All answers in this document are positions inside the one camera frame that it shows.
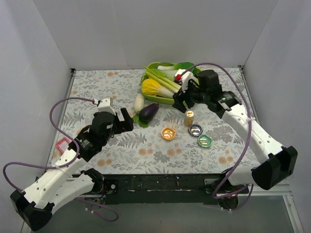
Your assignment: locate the yellow round pill case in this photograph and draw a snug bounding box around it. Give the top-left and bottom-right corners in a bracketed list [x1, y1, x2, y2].
[161, 127, 176, 140]

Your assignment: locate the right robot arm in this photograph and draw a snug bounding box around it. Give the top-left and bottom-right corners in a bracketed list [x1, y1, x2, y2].
[173, 69, 298, 193]

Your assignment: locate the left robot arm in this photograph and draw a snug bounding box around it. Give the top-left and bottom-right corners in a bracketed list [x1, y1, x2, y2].
[10, 108, 134, 232]

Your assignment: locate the green plastic tray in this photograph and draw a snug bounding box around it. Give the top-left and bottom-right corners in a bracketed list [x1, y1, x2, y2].
[141, 62, 174, 105]

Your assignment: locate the purple eggplant toy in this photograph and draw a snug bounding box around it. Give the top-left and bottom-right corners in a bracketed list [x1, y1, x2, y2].
[139, 103, 159, 122]

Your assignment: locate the small glass pill jar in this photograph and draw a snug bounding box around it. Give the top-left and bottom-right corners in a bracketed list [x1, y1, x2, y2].
[184, 110, 194, 127]

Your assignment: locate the white radish toy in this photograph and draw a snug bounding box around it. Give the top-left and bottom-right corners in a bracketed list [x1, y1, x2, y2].
[134, 94, 145, 113]

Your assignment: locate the bok choy toy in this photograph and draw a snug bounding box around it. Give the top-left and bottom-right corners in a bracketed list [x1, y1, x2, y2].
[150, 62, 194, 81]

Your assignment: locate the yellow napa cabbage toy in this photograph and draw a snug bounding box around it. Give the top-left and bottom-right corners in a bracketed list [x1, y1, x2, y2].
[141, 79, 174, 99]

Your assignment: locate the blue round pill case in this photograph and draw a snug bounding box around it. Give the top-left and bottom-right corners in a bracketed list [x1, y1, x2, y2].
[189, 124, 203, 137]

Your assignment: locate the green celery stalk toy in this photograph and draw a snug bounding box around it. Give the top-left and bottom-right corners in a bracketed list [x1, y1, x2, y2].
[145, 67, 181, 93]

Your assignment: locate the floral table mat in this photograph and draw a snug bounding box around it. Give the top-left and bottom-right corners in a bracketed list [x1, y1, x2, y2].
[48, 67, 273, 175]

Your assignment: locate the green round pill case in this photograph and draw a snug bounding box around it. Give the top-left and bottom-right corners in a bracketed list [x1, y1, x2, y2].
[197, 134, 212, 148]

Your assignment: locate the pink square pill box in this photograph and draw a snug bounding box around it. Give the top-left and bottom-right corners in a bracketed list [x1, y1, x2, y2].
[55, 137, 70, 154]

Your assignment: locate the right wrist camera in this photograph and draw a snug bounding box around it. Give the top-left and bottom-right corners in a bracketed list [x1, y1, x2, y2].
[174, 69, 195, 93]

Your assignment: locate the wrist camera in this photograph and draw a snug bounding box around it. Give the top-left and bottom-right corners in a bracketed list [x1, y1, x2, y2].
[97, 97, 116, 116]
[174, 69, 195, 93]

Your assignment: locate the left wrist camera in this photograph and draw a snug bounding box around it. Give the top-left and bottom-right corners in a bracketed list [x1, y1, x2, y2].
[97, 97, 116, 116]

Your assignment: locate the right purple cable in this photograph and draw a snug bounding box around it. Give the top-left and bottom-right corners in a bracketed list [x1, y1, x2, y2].
[179, 62, 254, 211]

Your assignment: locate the purple cable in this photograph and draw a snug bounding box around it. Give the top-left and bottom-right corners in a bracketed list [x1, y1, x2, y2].
[2, 97, 120, 222]
[179, 62, 254, 211]

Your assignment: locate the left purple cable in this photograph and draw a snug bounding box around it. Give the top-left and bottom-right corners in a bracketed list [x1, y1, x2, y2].
[2, 97, 120, 222]

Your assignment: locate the black base frame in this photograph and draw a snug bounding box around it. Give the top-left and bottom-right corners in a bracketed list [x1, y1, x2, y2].
[85, 173, 239, 209]

